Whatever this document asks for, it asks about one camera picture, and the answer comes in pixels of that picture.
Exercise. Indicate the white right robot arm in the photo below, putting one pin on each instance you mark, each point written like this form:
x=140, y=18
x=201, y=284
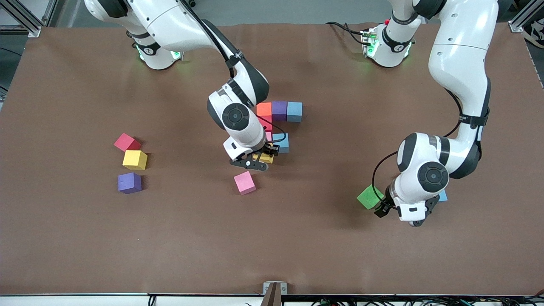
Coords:
x=159, y=61

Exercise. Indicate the green foam cube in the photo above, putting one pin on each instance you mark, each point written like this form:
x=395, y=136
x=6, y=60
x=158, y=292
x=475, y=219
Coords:
x=368, y=197

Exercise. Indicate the rose red foam cube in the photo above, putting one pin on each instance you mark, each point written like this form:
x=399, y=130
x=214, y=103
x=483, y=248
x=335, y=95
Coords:
x=126, y=142

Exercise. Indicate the white table edge rail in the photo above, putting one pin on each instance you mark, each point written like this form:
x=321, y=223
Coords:
x=76, y=301

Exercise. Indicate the base connector plate green light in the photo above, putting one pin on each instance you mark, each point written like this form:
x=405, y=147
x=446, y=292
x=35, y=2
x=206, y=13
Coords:
x=176, y=55
x=369, y=42

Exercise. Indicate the purple foam cube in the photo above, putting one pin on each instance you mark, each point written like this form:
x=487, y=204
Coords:
x=129, y=182
x=279, y=110

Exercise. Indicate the pink foam cube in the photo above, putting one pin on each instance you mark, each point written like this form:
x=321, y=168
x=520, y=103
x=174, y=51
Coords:
x=245, y=182
x=268, y=136

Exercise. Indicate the orange foam cube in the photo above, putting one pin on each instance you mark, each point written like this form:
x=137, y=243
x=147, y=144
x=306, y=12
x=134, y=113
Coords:
x=264, y=109

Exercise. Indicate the yellow foam cube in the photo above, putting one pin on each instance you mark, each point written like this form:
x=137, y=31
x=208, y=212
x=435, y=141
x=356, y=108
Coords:
x=266, y=159
x=135, y=160

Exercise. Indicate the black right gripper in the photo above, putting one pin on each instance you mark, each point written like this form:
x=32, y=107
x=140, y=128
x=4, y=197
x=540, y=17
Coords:
x=269, y=149

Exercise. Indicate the grey metal mounting bracket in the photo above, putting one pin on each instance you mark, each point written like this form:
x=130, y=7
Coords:
x=275, y=289

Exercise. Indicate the black white patterned object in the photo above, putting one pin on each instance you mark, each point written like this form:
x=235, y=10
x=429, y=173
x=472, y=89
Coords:
x=535, y=34

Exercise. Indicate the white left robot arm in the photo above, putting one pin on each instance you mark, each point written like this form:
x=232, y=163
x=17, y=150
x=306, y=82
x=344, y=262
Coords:
x=389, y=55

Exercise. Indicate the aluminium frame profile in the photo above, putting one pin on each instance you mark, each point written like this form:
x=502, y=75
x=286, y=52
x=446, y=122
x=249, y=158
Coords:
x=21, y=30
x=522, y=19

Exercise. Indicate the blue foam cube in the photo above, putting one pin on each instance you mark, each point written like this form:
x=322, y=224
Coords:
x=443, y=196
x=282, y=142
x=294, y=111

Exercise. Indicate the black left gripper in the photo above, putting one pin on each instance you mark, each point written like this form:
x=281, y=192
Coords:
x=383, y=207

